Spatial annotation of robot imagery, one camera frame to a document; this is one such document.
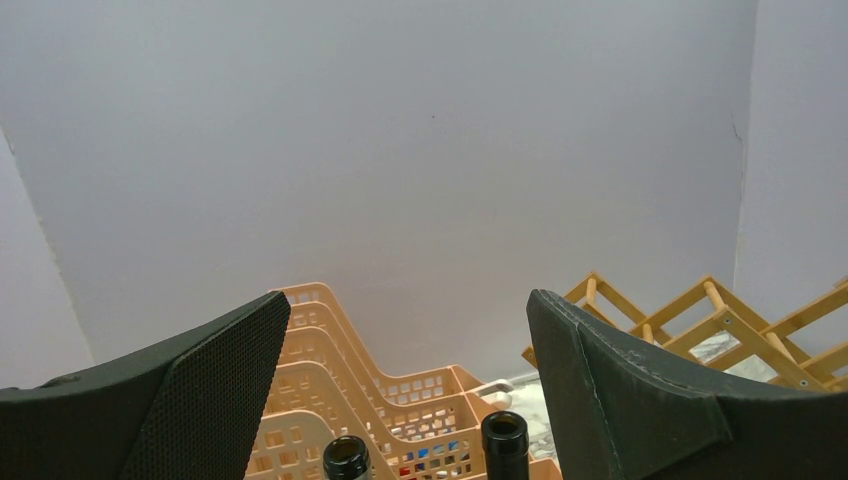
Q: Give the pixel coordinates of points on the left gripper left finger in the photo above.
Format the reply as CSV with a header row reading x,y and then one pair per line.
x,y
187,407

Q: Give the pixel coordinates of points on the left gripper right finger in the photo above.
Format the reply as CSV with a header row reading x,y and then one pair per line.
x,y
621,408

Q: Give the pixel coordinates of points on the dark green wine bottle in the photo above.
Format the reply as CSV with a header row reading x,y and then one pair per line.
x,y
505,443

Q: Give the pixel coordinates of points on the dark bottle brown label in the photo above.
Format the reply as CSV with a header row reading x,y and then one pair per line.
x,y
347,458

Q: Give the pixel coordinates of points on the wooden wine rack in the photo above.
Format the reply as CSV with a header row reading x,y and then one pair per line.
x,y
711,326

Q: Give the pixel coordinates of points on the peach plastic file organizer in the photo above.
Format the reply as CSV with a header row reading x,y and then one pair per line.
x,y
425,425

